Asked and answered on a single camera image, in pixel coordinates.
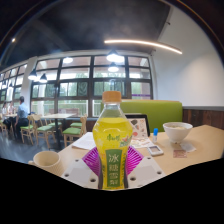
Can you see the black pendant lamps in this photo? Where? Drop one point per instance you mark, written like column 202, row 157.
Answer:
column 113, row 57

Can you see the wooden chairs with green seats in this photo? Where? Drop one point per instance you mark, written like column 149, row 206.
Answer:
column 43, row 128

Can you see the white paper sheets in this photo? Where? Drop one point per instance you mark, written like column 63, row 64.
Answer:
column 85, row 141

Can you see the white bowl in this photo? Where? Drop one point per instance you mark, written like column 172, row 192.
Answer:
column 177, row 131

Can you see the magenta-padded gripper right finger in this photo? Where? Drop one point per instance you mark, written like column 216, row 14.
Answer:
column 145, row 171

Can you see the light wooden dining table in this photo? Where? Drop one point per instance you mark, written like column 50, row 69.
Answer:
column 56, row 116

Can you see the small brown card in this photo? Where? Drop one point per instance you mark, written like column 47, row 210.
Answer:
column 180, row 153

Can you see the green upholstered booth bench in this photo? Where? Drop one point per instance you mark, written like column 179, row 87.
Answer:
column 156, row 111

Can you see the yellow drink bottle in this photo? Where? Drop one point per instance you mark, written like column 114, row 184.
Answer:
column 113, row 143

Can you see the printed flyer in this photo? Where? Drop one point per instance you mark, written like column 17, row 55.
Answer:
column 141, row 142

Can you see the crumpled white napkin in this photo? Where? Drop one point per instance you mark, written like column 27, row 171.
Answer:
column 188, row 147

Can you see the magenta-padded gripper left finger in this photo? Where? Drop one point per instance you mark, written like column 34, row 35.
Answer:
column 80, row 173

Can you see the dark-framed window wall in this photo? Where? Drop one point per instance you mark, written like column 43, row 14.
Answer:
column 83, row 80

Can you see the black-framed picture stand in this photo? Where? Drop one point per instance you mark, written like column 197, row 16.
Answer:
column 140, row 126

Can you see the person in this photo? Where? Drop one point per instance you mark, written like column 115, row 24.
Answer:
column 21, row 113
column 8, row 108

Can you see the small white handheld device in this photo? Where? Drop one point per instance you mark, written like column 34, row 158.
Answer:
column 155, row 150

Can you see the small blue-capped bottle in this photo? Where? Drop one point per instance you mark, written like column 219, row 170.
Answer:
column 155, row 135

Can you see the curved linear ceiling light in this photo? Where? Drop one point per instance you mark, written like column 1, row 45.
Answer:
column 143, row 42

